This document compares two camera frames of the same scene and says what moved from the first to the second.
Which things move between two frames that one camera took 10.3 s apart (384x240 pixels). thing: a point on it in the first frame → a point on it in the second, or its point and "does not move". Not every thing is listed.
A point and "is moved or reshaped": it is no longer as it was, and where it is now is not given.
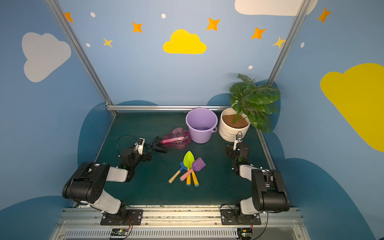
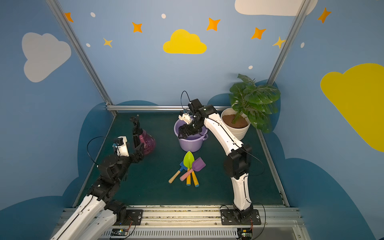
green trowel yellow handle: x=188 y=160 does not move
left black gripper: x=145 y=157 → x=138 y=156
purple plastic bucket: x=202 y=123 is moved or reshaped
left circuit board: x=119 y=232 does not move
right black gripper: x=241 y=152 → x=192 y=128
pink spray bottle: x=178 y=138 is moved or reshaped
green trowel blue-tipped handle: x=195 y=181 does not move
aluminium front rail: x=184 y=224 does not move
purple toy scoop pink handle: x=197 y=165 does not move
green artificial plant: x=256 y=102 does not move
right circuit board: x=245 y=233 does not move
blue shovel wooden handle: x=172 y=179 does not move
